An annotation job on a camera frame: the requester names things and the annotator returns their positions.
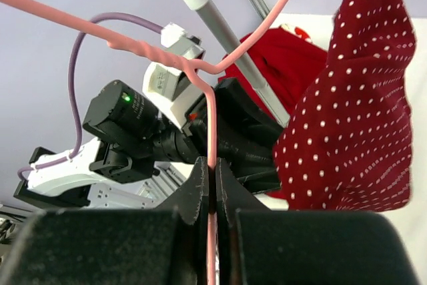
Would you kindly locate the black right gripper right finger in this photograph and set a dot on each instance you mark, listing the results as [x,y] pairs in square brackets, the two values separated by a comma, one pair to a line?
[258,245]

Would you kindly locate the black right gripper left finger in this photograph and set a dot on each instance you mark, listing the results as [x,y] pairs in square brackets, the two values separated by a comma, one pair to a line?
[164,245]

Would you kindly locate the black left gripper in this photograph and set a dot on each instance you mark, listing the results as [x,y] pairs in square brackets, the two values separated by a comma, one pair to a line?
[245,138]

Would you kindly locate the pink hanger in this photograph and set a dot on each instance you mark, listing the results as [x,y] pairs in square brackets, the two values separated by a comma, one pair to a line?
[143,49]

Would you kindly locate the red skirt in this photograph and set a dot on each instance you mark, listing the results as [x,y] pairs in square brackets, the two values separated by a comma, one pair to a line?
[291,65]

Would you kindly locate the red polka dot garment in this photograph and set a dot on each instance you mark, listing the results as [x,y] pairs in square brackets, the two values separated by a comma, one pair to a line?
[348,145]

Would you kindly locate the red white floral garment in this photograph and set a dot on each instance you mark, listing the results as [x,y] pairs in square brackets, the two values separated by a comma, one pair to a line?
[298,32]

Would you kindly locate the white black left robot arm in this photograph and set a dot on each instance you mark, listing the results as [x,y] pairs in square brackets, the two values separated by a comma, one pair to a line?
[129,161]

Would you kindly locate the silver clothes rack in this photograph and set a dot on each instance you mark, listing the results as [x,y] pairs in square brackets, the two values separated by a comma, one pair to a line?
[214,20]

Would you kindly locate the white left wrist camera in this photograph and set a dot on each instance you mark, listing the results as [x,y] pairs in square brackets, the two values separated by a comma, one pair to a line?
[168,88]

